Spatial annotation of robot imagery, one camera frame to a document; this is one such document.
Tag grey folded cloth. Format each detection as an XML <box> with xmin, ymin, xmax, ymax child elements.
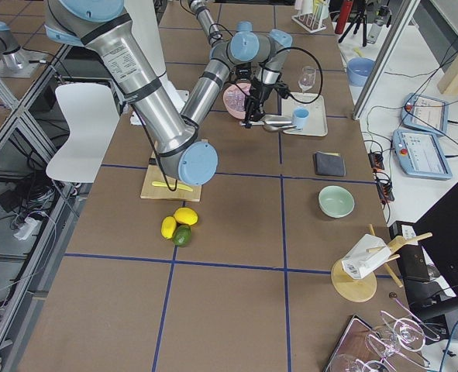
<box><xmin>313</xmin><ymin>152</ymin><xmax>346</xmax><ymax>177</ymax></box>

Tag wooden cutting board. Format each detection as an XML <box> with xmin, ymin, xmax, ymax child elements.
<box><xmin>140</xmin><ymin>153</ymin><xmax>202</xmax><ymax>202</ymax></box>

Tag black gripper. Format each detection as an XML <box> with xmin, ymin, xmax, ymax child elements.
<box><xmin>243</xmin><ymin>75</ymin><xmax>291</xmax><ymax>124</ymax></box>
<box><xmin>229</xmin><ymin>64</ymin><xmax>254</xmax><ymax>84</ymax></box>

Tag light green bowl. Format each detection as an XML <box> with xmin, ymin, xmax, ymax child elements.
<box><xmin>318</xmin><ymin>185</ymin><xmax>355</xmax><ymax>219</ymax></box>

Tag yellow plastic knife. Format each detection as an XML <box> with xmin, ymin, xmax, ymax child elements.
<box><xmin>151</xmin><ymin>181</ymin><xmax>194</xmax><ymax>192</ymax></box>

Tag far blue teach pendant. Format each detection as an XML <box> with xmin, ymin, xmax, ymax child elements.
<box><xmin>401</xmin><ymin>93</ymin><xmax>449</xmax><ymax>136</ymax></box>

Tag yellow lemon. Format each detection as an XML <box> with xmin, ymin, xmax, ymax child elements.
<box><xmin>160</xmin><ymin>215</ymin><xmax>177</xmax><ymax>239</ymax></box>
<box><xmin>174</xmin><ymin>207</ymin><xmax>198</xmax><ymax>226</ymax></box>

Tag wooden mug tree stand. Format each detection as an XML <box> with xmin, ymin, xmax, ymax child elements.
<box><xmin>331</xmin><ymin>224</ymin><xmax>432</xmax><ymax>302</ymax></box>

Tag black monitor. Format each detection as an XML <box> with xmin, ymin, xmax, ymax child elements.
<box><xmin>400</xmin><ymin>182</ymin><xmax>458</xmax><ymax>320</ymax></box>

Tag white wire cup rack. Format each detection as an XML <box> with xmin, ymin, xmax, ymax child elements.
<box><xmin>291</xmin><ymin>0</ymin><xmax>329</xmax><ymax>33</ymax></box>

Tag black camera tripod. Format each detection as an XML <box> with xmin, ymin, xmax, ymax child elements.
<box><xmin>338</xmin><ymin>1</ymin><xmax>367</xmax><ymax>47</ymax></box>

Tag green avocado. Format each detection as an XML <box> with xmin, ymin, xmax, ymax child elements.
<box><xmin>172</xmin><ymin>225</ymin><xmax>191</xmax><ymax>246</ymax></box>

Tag near blue teach pendant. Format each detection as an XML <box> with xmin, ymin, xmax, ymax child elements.
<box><xmin>392</xmin><ymin>129</ymin><xmax>453</xmax><ymax>180</ymax></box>

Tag large blue bowl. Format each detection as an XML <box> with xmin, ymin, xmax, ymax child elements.
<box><xmin>346</xmin><ymin>57</ymin><xmax>375</xmax><ymax>87</ymax></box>

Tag white carton on stand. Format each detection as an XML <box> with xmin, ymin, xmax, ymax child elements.
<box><xmin>341</xmin><ymin>234</ymin><xmax>391</xmax><ymax>280</ymax></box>

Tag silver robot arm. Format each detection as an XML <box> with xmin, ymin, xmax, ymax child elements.
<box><xmin>188</xmin><ymin>1</ymin><xmax>260</xmax><ymax>88</ymax></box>
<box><xmin>45</xmin><ymin>0</ymin><xmax>292</xmax><ymax>185</ymax></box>

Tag clear wine glass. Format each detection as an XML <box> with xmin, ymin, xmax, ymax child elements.
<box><xmin>294</xmin><ymin>66</ymin><xmax>317</xmax><ymax>107</ymax></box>

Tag white plastic chair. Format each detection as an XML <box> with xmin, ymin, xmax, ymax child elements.
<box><xmin>46</xmin><ymin>83</ymin><xmax>119</xmax><ymax>183</ymax></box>

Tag blue teach pendant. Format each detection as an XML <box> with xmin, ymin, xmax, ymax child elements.
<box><xmin>392</xmin><ymin>129</ymin><xmax>453</xmax><ymax>180</ymax></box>
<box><xmin>401</xmin><ymin>93</ymin><xmax>449</xmax><ymax>136</ymax></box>

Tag pink bowl of ice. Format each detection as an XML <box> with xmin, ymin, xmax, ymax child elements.
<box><xmin>222</xmin><ymin>82</ymin><xmax>251</xmax><ymax>120</ymax></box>

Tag cream bear serving tray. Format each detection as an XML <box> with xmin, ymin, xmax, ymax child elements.
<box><xmin>281</xmin><ymin>92</ymin><xmax>328</xmax><ymax>136</ymax></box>

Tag light blue plastic cup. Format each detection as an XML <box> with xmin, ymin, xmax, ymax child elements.
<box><xmin>292</xmin><ymin>107</ymin><xmax>309</xmax><ymax>130</ymax></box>

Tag aluminium frame post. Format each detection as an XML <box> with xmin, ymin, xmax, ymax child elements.
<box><xmin>352</xmin><ymin>0</ymin><xmax>420</xmax><ymax>120</ymax></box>

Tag silver metal ice scoop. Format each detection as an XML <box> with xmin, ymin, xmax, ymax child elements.
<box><xmin>239</xmin><ymin>114</ymin><xmax>297</xmax><ymax>133</ymax></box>

